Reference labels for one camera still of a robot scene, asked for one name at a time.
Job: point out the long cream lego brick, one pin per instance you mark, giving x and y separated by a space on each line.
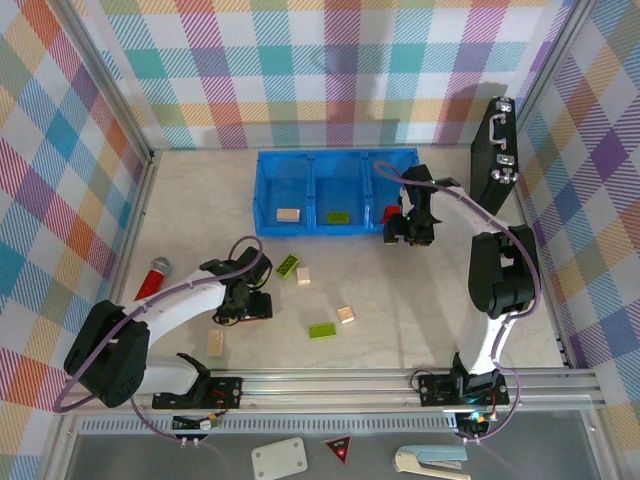
216 342
289 215

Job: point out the green lego brick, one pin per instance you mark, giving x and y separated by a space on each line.
287 266
338 218
322 331

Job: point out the small cream lego brick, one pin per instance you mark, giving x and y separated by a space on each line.
345 315
303 276

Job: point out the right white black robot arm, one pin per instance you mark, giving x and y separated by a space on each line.
482 345

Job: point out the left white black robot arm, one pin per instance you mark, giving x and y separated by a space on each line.
180 300

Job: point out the red toy microphone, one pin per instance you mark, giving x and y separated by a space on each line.
150 282

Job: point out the black briefcase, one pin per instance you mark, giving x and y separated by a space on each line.
492 150

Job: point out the blue three-compartment bin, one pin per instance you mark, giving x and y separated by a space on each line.
290 185

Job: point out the small controller board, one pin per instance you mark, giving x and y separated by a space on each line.
475 419
207 423

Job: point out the slotted metal strip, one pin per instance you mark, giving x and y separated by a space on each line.
325 425

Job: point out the white rectangular plate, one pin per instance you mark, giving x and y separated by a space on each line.
279 457

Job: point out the red black triangle sign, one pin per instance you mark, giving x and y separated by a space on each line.
338 446

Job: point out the light blue stapler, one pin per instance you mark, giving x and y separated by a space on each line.
430 457

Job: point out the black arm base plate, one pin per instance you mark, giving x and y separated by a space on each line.
230 392
432 390

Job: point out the aluminium mounting rail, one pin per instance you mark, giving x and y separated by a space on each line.
325 395

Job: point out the aluminium frame post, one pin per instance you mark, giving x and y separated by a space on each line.
111 75
556 60

